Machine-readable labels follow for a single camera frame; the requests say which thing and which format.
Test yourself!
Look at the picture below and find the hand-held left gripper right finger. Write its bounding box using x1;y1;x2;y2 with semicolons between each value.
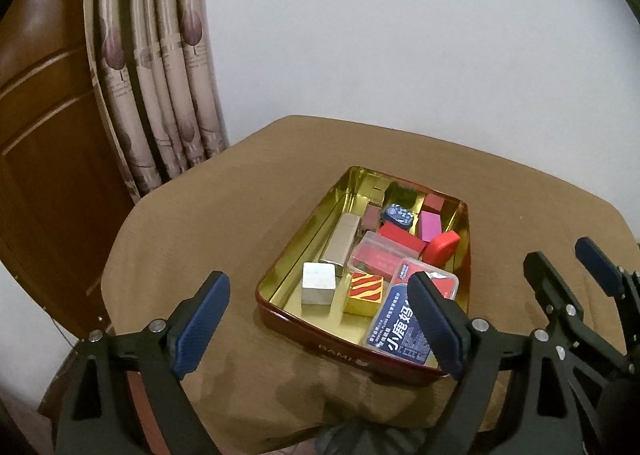
407;271;586;455

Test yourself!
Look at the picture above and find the dark grey cloth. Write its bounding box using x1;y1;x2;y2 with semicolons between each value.
315;417;451;455

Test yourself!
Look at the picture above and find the silver long box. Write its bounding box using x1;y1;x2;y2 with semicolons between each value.
320;214;362;277

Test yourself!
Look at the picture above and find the clear case with blue label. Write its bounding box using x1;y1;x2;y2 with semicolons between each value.
367;257;460;367

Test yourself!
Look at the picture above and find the gold tin tray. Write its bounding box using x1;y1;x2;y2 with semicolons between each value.
254;165;472;378

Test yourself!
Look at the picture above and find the clear case with red contents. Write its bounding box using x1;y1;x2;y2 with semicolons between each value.
348;230;405;281

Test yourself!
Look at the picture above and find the small white cube box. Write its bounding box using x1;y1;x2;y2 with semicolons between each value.
301;261;341;307

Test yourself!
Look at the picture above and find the blue bone-print tin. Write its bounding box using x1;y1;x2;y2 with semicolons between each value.
382;204;416;227

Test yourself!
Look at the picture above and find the yellow block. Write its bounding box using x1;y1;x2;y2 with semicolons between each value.
343;271;391;317

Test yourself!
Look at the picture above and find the pink rectangular box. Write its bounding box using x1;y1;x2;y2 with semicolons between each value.
417;211;445;242

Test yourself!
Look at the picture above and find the small black item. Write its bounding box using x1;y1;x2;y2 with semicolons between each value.
387;183;416;206

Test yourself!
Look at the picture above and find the beige patterned curtain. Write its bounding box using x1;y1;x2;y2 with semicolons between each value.
82;0;231;206

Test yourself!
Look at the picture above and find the maroon small box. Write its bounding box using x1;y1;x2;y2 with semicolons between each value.
361;205;385;231

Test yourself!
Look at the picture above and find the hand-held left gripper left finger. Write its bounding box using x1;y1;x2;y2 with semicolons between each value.
55;271;232;455

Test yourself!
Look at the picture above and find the red rectangular block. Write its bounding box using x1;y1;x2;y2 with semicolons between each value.
376;221;427;256

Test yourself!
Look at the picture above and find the wooden door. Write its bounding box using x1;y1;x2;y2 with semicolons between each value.
0;0;141;336

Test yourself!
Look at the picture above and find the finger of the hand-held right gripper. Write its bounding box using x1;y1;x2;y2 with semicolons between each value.
523;251;640;378
575;236;640;316

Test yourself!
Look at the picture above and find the red oval case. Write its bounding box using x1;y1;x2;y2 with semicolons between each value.
421;231;461;267

